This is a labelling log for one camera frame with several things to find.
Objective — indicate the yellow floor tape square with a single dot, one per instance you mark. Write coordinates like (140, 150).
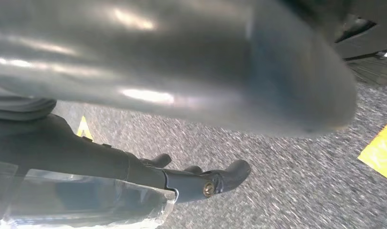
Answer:
(381, 155)
(84, 131)

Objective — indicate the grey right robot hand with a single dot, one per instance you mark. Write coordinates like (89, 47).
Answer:
(149, 57)

